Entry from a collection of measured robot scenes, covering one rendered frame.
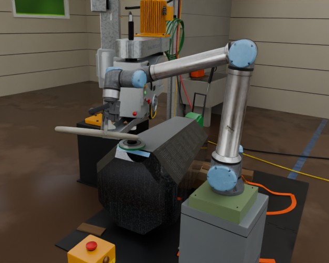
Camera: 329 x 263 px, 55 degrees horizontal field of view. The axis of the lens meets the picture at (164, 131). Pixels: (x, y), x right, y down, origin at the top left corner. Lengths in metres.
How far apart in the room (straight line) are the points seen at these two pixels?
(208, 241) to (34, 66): 8.02
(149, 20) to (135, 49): 0.70
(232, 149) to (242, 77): 0.35
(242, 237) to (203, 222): 0.22
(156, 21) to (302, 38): 4.88
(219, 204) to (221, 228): 0.14
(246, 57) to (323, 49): 5.95
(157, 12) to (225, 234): 1.97
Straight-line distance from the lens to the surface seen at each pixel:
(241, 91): 1.49
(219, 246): 1.89
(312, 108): 7.54
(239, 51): 1.45
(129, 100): 2.40
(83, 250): 1.21
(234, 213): 1.74
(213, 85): 5.75
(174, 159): 2.74
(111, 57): 3.41
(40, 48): 9.41
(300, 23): 7.43
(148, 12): 2.96
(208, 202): 1.77
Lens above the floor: 1.84
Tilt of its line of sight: 19 degrees down
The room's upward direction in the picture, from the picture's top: 2 degrees clockwise
